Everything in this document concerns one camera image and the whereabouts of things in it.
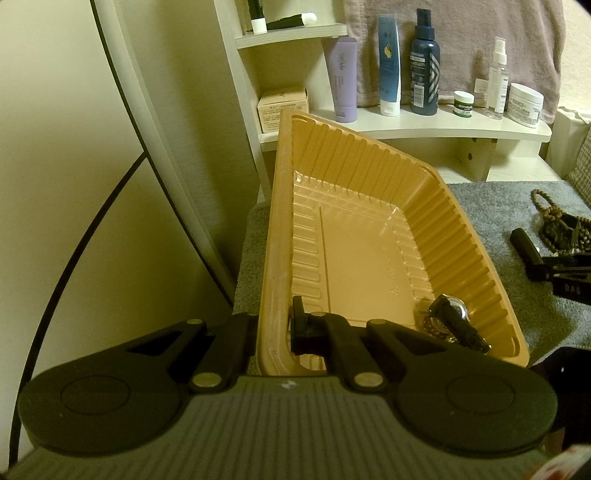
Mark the mauve towel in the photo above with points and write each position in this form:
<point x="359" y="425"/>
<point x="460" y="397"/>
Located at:
<point x="461" y="27"/>

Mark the dark blue spray bottle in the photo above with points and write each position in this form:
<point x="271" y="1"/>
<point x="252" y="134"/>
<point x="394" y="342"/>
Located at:
<point x="424" y="69"/>

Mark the black silver wristwatch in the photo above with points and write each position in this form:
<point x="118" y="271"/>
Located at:
<point x="455" y="318"/>

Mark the orange ribbed plastic tray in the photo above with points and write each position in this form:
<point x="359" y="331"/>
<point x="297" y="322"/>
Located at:
<point x="355" y="249"/>

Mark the beige cardboard box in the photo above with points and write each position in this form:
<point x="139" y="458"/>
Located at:
<point x="281" y="108"/>

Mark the dark clothing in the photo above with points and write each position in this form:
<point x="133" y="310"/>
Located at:
<point x="570" y="383"/>

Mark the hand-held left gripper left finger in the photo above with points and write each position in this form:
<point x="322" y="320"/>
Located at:
<point x="238" y="337"/>

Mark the grey fluffy mat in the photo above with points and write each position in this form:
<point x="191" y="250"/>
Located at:
<point x="489" y="217"/>

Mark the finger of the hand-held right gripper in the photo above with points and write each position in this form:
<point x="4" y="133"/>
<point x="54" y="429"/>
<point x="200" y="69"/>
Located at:
<point x="524" y="244"/>

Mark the black tube with white cap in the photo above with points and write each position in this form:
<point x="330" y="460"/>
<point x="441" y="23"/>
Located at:
<point x="291" y="22"/>
<point x="257" y="21"/>

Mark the small green white jar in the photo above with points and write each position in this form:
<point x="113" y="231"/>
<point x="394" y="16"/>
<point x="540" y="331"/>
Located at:
<point x="463" y="105"/>

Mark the clear spray bottle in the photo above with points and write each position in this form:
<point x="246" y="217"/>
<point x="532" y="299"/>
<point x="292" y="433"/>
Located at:
<point x="497" y="83"/>

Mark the blue white cosmetic tube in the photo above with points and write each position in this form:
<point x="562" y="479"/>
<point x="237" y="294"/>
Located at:
<point x="388" y="69"/>

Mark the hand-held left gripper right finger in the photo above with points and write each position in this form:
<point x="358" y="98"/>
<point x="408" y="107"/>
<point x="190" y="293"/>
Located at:
<point x="299" y="330"/>

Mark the red white printed cloth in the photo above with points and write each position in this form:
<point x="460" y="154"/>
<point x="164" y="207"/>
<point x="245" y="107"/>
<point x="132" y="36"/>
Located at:
<point x="572" y="468"/>

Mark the white cream jar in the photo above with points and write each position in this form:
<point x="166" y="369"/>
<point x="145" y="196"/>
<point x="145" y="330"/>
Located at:
<point x="525" y="104"/>

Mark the cream upholstered furniture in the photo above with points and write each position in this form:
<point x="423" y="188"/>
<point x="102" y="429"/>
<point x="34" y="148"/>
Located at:
<point x="570" y="124"/>

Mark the white curved frame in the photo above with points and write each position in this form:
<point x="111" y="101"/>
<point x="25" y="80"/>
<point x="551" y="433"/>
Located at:
<point x="138" y="83"/>

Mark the purple cosmetic tube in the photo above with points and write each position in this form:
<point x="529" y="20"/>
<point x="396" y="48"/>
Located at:
<point x="344" y="78"/>

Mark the white wooden shelf unit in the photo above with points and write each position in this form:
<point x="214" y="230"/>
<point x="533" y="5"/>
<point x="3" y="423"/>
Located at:
<point x="415" y="122"/>

